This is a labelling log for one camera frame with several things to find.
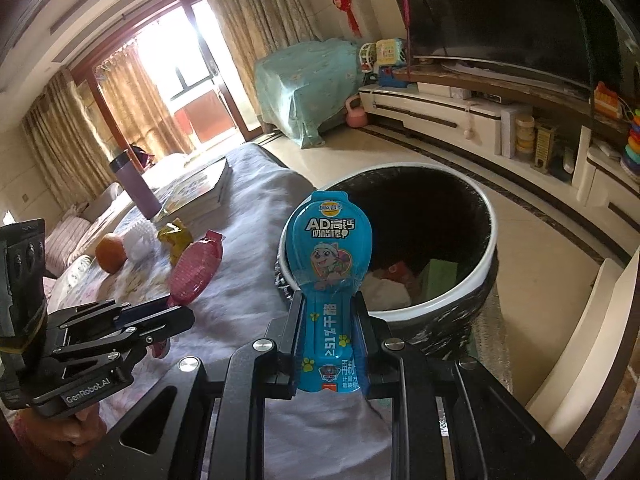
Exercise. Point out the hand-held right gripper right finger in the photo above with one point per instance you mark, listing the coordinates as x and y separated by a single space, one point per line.
375 355

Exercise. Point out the beige curtain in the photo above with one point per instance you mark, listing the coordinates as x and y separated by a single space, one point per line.
65 140
145 105
260 10

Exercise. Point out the orange fruit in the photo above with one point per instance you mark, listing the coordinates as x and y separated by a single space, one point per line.
111 255

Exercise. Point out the white plastic bag red print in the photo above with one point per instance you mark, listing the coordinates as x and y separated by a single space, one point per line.
387 290

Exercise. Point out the stack of picture books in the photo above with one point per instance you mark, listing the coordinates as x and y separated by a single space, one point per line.
200 185

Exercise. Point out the purple thermos bottle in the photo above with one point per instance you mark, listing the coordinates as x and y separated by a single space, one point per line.
140 190

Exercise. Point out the blue cheese stick wrapper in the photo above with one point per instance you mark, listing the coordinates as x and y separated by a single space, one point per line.
325 250

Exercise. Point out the black television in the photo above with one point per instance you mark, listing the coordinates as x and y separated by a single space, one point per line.
500 10

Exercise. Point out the white TV cabinet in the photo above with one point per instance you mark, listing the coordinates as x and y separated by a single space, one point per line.
440 110

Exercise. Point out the green carton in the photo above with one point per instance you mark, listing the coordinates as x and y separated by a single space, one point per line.
437 280

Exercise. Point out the white foam fruit net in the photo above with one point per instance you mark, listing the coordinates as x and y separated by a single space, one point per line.
140 240

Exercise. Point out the teal cloth covered furniture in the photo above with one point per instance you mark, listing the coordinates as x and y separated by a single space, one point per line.
305 90

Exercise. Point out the red pole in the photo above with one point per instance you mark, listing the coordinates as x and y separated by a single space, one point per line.
404 0

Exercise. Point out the blue toy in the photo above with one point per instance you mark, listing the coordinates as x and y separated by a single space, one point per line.
391 78

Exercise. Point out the stacked round yellow containers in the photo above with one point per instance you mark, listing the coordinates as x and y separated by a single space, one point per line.
525 137

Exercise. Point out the brown wooden TV shelf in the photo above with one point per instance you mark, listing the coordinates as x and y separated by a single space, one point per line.
475 82

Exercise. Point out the white side cabinet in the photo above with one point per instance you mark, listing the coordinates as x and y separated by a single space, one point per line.
590 340

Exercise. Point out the white round toy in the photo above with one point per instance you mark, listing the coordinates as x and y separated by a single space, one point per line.
366 57

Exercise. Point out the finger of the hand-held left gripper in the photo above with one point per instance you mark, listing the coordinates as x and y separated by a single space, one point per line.
165 322
145 310

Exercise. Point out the pink striped cushion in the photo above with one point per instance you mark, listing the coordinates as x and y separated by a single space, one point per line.
70 240

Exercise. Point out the orange toy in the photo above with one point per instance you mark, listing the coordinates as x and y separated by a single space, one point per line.
607 102

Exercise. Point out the person's left hand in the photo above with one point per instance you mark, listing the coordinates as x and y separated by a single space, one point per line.
75 432

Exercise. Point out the pink wrapper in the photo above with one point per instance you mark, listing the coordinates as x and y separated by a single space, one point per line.
195 265

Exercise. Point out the pink kettlebell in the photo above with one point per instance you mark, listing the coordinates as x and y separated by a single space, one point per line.
357 117

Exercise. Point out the yellow wrapper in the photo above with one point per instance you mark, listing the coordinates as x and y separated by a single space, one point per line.
175 240

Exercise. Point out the floral printed cloth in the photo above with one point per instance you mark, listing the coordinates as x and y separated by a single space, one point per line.
240 260

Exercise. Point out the yellow green toy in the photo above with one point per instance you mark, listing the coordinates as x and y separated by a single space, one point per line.
389 52

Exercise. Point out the woven box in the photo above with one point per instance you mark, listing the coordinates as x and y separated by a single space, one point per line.
545 142

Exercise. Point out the wooden framed balcony door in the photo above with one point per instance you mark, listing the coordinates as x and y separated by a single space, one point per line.
170 60

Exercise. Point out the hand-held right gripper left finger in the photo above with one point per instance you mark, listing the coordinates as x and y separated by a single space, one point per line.
287 350

